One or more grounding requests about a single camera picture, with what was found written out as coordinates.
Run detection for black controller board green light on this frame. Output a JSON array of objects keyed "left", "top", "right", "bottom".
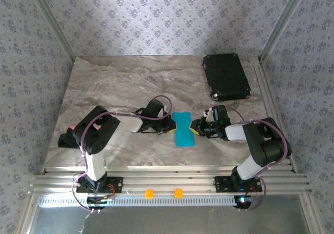
[{"left": 234, "top": 195, "right": 258, "bottom": 210}]

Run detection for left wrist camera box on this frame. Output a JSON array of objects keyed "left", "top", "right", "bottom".
[{"left": 144, "top": 100, "right": 165, "bottom": 118}]

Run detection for aluminium corner post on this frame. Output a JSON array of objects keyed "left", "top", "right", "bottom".
[
  {"left": 26, "top": 0, "right": 77, "bottom": 63},
  {"left": 259, "top": 0, "right": 313, "bottom": 64}
]

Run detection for aluminium side rail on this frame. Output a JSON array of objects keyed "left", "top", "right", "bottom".
[{"left": 250, "top": 57, "right": 298, "bottom": 174}]

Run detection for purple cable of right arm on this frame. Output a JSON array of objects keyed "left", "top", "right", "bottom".
[{"left": 226, "top": 105, "right": 292, "bottom": 211}]

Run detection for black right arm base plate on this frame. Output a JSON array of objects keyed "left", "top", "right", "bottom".
[{"left": 214, "top": 176, "right": 263, "bottom": 193}]

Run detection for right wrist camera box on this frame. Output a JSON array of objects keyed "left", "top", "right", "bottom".
[{"left": 204, "top": 105, "right": 231, "bottom": 127}]

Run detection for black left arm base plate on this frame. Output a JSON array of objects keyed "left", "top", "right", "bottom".
[{"left": 76, "top": 176, "right": 123, "bottom": 193}]

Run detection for slotted grey cable duct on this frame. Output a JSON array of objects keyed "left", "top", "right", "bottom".
[{"left": 38, "top": 195, "right": 242, "bottom": 207}]

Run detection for black controller board red wires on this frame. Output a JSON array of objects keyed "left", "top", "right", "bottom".
[{"left": 86, "top": 196, "right": 115, "bottom": 210}]

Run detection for black hard case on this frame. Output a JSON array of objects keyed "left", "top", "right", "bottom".
[{"left": 202, "top": 53, "right": 252, "bottom": 101}]

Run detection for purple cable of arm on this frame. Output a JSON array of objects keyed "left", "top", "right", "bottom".
[
  {"left": 71, "top": 95, "right": 173, "bottom": 213},
  {"left": 226, "top": 105, "right": 292, "bottom": 211}
]

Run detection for blue cloth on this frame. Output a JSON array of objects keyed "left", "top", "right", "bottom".
[{"left": 172, "top": 112, "right": 196, "bottom": 147}]

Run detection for aluminium rail frame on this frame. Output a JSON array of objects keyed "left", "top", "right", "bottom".
[{"left": 28, "top": 166, "right": 313, "bottom": 195}]

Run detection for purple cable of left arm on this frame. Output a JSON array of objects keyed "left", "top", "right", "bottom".
[{"left": 71, "top": 95, "right": 173, "bottom": 213}]

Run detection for grey metal sheet panel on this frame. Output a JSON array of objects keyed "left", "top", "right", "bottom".
[{"left": 26, "top": 194, "right": 323, "bottom": 234}]

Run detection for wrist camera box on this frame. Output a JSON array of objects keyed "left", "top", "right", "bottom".
[
  {"left": 144, "top": 100, "right": 165, "bottom": 118},
  {"left": 204, "top": 105, "right": 231, "bottom": 127}
]

